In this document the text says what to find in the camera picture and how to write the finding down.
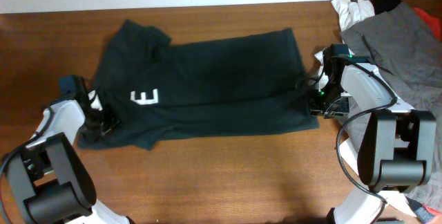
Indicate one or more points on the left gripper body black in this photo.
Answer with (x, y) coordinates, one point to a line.
(101, 126)

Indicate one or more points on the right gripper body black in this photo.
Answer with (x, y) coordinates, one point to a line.
(329, 101)

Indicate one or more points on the dark green Nike t-shirt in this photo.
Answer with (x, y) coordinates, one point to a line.
(243, 86)

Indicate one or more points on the grey t-shirt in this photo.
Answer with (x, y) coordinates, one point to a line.
(404, 47)

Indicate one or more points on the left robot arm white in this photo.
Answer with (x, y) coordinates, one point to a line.
(49, 182)

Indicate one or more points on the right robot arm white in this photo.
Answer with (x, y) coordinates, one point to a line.
(396, 152)

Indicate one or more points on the white garment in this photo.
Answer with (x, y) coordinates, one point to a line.
(351, 12)

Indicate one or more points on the black garment at corner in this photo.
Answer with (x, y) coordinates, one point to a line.
(381, 6)

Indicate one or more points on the red garment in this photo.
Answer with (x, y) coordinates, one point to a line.
(433, 22)

